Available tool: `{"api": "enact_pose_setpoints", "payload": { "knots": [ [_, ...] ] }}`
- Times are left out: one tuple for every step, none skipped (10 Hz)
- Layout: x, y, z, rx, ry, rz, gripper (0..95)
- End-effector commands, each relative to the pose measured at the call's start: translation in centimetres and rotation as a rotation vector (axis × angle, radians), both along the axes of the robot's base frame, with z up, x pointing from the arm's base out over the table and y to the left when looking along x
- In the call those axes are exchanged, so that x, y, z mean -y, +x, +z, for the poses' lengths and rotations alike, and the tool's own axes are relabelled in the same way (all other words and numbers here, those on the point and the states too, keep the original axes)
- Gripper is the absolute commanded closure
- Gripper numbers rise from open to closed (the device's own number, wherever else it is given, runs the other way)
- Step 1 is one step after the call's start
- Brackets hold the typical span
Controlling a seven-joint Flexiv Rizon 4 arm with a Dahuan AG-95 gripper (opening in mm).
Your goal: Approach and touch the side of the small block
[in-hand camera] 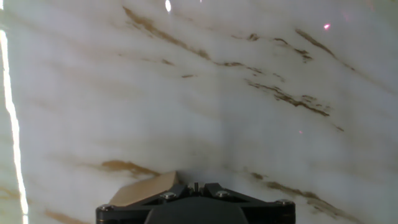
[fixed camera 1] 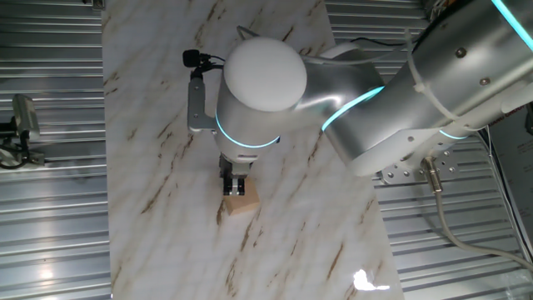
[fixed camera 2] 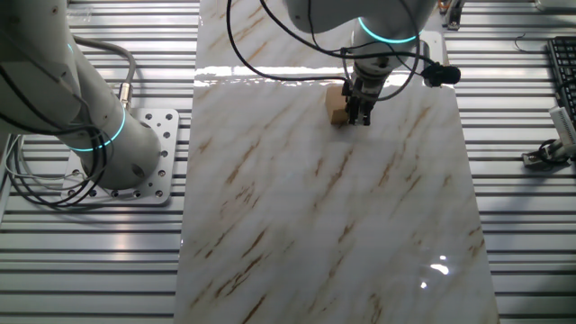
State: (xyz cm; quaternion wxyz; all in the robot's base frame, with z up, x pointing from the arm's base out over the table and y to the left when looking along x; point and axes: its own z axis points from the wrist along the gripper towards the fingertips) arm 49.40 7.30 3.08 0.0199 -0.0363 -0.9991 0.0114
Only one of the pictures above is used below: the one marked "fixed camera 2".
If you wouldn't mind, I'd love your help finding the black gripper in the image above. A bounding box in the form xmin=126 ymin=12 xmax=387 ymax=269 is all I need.
xmin=341 ymin=75 xmax=383 ymax=127

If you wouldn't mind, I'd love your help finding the small wooden block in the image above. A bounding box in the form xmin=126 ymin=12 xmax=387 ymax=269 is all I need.
xmin=324 ymin=85 xmax=350 ymax=126

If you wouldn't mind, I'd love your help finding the marble pattern mat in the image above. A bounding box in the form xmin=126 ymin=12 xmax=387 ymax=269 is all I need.
xmin=173 ymin=0 xmax=500 ymax=324

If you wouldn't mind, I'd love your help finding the grey metal clamp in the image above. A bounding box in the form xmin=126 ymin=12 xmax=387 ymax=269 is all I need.
xmin=521 ymin=138 xmax=576 ymax=170

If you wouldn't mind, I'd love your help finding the black keyboard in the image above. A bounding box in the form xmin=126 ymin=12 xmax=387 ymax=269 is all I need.
xmin=546 ymin=35 xmax=576 ymax=122

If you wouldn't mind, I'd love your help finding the grey device corner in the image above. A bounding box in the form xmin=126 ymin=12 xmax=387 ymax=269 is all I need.
xmin=535 ymin=0 xmax=576 ymax=13

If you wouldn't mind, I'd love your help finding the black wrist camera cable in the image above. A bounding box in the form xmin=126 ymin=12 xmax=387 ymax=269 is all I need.
xmin=259 ymin=0 xmax=434 ymax=68

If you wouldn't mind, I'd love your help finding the long black gripper cable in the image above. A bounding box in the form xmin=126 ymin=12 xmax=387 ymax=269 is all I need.
xmin=225 ymin=0 xmax=351 ymax=84

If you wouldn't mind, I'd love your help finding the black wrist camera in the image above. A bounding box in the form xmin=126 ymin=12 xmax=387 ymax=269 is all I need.
xmin=420 ymin=62 xmax=463 ymax=89

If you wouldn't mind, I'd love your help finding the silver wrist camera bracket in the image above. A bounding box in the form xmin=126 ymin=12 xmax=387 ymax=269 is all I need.
xmin=416 ymin=30 xmax=446 ymax=68

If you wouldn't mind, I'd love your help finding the metal clamp with orange wires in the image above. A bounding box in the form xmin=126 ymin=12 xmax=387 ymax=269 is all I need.
xmin=438 ymin=0 xmax=467 ymax=32

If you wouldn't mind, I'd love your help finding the black stand camera cable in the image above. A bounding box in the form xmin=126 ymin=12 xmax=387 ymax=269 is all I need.
xmin=537 ymin=138 xmax=560 ymax=164

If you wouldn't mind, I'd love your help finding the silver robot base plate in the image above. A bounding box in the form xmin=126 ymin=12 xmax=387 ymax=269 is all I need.
xmin=60 ymin=107 xmax=180 ymax=206

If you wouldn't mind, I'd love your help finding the silver camera on stand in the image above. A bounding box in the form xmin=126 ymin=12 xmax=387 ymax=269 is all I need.
xmin=548 ymin=105 xmax=576 ymax=145

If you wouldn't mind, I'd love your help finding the grey cable with metal connector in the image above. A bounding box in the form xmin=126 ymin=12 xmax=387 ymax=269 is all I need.
xmin=71 ymin=35 xmax=137 ymax=112

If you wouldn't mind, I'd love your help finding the black cable bundle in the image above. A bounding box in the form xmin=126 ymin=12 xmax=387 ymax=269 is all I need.
xmin=0 ymin=123 xmax=109 ymax=209

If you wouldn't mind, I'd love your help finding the thin white cable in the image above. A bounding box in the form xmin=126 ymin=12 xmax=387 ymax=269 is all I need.
xmin=3 ymin=134 xmax=82 ymax=193

